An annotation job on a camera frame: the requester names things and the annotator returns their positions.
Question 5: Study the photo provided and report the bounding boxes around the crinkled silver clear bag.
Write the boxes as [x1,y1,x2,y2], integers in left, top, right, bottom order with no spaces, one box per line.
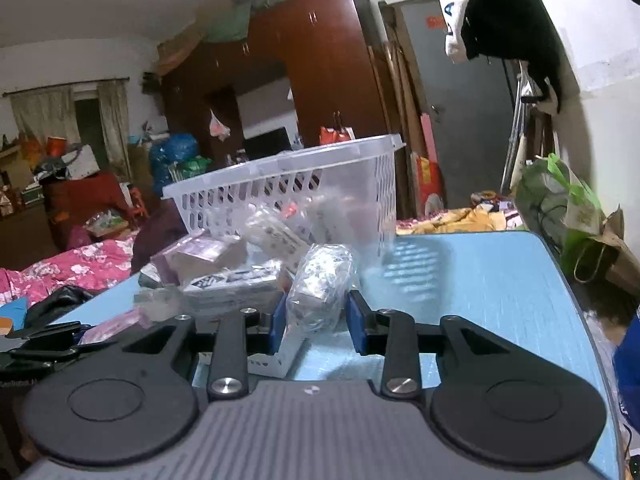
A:
[286,244,357,334]

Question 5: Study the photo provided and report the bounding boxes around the pink white tissue pack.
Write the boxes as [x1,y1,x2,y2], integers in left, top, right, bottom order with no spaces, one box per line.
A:
[79,307,151,346]

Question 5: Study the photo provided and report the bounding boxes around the purple square box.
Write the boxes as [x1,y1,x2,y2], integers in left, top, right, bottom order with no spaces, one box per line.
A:
[151,231,247,285]

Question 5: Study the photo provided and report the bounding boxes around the pink floral bedsheet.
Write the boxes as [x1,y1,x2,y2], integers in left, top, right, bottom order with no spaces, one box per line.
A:
[0,234,136,308]

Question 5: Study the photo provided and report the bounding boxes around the dark maroon clothes pile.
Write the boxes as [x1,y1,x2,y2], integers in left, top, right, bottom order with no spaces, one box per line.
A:
[130,200,188,274]

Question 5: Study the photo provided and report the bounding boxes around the yellow orange floral blanket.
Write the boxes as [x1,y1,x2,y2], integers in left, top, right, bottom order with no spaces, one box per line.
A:
[396,206,525,236]

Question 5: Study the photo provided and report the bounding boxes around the white plastic lattice basket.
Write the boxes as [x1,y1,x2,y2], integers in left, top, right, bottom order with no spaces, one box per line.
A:
[163,134,405,264]

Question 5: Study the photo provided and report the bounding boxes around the black television screen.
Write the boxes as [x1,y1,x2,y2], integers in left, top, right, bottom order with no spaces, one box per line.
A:
[243,127,292,160]

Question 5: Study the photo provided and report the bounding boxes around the blue plastic bags stack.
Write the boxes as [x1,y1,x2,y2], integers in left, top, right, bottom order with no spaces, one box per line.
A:
[149,133,207,196]

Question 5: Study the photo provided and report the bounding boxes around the green white shopping bag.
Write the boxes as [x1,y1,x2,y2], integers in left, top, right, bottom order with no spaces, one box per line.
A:
[514,154,604,278]

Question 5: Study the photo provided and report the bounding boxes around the orange red hanging bag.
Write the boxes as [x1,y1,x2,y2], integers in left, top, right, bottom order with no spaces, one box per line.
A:
[319,112,356,145]

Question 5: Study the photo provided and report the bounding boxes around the beige window curtains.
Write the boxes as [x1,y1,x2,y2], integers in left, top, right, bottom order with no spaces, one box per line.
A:
[9,78,131,179]

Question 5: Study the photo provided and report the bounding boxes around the blue woven bag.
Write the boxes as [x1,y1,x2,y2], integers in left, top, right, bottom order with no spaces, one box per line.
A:
[613,313,640,432]

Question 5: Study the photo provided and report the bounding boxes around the brown paper bag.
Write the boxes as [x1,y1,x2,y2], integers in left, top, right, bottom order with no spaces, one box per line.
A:
[597,207,640,298]

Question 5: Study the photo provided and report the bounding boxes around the grey door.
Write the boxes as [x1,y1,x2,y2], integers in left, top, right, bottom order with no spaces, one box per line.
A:
[395,0,514,207]

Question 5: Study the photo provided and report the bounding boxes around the red brown wooden wardrobe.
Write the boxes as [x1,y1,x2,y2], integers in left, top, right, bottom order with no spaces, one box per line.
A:
[162,0,400,164]

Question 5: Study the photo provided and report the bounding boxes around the black hanging garment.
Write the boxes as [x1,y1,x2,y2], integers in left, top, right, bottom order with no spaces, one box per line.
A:
[461,0,562,104]

